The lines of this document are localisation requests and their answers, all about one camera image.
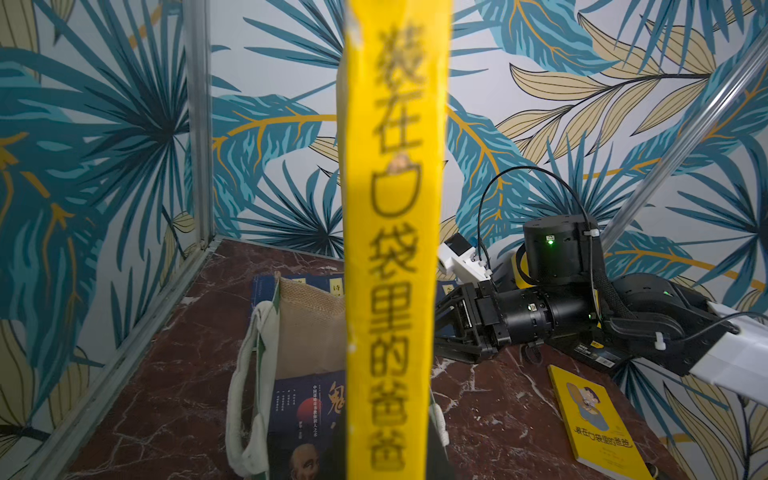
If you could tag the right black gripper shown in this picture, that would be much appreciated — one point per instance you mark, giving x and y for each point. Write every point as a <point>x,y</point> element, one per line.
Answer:
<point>490,320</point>

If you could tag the yellow book with figures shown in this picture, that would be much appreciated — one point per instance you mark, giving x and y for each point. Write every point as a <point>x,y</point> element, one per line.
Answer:
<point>599,438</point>

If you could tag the old man portrait book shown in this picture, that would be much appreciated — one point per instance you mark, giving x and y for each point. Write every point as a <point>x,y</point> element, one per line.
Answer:
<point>305,419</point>

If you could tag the yellow book blue hair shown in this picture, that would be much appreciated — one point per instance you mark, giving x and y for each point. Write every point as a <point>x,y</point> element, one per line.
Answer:
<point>392,94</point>

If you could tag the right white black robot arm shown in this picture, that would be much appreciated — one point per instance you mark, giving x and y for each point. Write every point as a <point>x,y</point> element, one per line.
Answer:
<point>568,301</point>

